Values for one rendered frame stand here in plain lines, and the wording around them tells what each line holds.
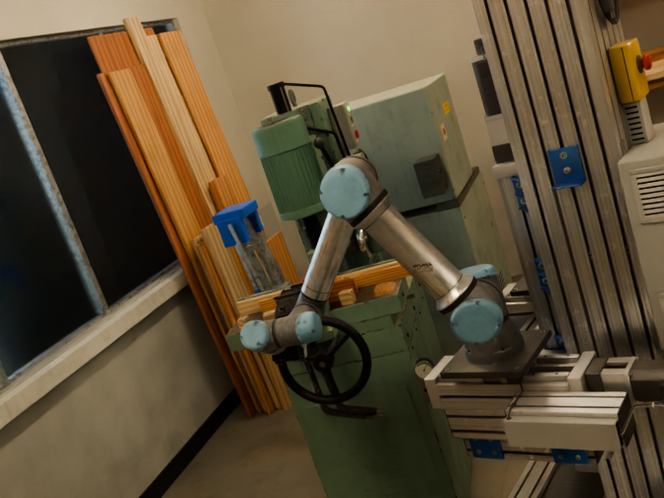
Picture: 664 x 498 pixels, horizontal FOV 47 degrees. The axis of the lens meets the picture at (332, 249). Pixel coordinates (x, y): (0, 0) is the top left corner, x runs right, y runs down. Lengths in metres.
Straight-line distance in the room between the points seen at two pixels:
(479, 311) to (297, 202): 0.88
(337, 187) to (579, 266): 0.65
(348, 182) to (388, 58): 3.11
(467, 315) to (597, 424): 0.36
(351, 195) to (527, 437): 0.70
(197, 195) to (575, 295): 2.64
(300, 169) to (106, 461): 1.71
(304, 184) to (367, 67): 2.46
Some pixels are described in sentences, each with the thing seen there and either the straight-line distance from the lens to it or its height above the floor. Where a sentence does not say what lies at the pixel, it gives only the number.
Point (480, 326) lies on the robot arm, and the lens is 1.77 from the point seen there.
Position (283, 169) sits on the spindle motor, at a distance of 2.42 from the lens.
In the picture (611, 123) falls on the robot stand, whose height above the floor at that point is 1.31.
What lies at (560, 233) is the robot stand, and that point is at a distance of 1.95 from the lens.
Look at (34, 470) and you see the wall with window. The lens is 3.26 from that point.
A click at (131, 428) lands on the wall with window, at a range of 3.69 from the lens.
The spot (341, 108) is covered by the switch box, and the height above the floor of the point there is 1.47.
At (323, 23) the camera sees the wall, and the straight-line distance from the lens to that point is 4.88.
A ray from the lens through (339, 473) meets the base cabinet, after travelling 2.71.
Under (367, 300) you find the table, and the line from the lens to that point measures 2.41.
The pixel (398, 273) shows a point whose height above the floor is 0.92.
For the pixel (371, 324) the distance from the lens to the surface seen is 2.43.
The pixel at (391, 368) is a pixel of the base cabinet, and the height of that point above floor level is 0.66.
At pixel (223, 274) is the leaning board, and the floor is 0.79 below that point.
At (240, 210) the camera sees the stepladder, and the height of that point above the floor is 1.15.
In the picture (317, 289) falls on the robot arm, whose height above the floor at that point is 1.11.
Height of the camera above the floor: 1.65
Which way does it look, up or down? 14 degrees down
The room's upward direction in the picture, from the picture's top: 19 degrees counter-clockwise
